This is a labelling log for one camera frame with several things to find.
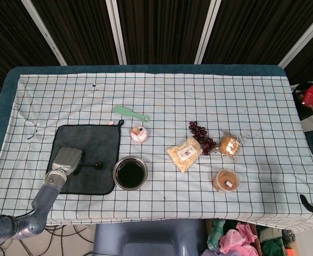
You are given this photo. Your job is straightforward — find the purple grape bunch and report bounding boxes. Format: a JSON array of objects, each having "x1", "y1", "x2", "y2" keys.
[{"x1": 189, "y1": 121, "x2": 217, "y2": 156}]

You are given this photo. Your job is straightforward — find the blue-grey robot torso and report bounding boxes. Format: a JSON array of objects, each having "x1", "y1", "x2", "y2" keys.
[{"x1": 93, "y1": 220, "x2": 208, "y2": 256}]

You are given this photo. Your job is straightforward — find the dark green cloth bundle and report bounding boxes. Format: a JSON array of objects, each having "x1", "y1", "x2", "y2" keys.
[{"x1": 261, "y1": 236, "x2": 286, "y2": 256}]

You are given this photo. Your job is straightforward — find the black bin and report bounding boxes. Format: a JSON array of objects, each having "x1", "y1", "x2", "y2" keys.
[{"x1": 291, "y1": 82, "x2": 313, "y2": 121}]

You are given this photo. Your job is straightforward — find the white checkered tablecloth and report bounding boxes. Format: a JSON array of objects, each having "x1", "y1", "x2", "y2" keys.
[{"x1": 0, "y1": 72, "x2": 313, "y2": 232}]

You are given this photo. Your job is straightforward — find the clear tub of rubber bands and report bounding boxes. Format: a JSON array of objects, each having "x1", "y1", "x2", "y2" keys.
[{"x1": 212, "y1": 169, "x2": 240, "y2": 193}]

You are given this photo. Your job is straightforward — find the clear bag of white snacks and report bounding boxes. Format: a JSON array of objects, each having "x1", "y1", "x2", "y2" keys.
[{"x1": 165, "y1": 137, "x2": 203, "y2": 173}]

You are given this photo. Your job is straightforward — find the black spoon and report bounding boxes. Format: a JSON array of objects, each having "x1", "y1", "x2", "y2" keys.
[{"x1": 77, "y1": 161, "x2": 104, "y2": 171}]

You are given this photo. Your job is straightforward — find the steel bowl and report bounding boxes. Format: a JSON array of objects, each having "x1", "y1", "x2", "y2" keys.
[{"x1": 113, "y1": 156, "x2": 149, "y2": 190}]

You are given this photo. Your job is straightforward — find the plastic-wrapped bread bun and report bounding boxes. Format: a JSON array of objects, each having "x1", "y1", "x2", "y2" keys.
[{"x1": 218, "y1": 130, "x2": 244, "y2": 161}]

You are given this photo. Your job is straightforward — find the red box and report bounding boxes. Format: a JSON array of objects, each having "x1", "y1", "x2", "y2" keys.
[{"x1": 302, "y1": 85, "x2": 313, "y2": 105}]

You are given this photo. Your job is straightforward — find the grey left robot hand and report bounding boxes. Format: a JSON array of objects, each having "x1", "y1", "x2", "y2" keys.
[{"x1": 51, "y1": 147, "x2": 85, "y2": 177}]

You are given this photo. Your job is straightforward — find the dark grey cloth mat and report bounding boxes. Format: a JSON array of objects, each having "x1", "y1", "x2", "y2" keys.
[{"x1": 44, "y1": 119, "x2": 125, "y2": 196}]

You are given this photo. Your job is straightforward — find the green plastic bag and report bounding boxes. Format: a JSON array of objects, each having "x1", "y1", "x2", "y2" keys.
[{"x1": 207, "y1": 219, "x2": 226, "y2": 244}]

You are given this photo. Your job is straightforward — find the green plastic spatula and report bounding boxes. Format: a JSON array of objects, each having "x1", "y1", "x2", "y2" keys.
[{"x1": 113, "y1": 105, "x2": 151, "y2": 123}]

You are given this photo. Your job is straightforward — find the white partition frame post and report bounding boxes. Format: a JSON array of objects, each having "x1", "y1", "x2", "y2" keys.
[
  {"x1": 195, "y1": 0, "x2": 221, "y2": 64},
  {"x1": 105, "y1": 0, "x2": 127, "y2": 65},
  {"x1": 277, "y1": 5, "x2": 313, "y2": 69},
  {"x1": 21, "y1": 0, "x2": 68, "y2": 66}
]

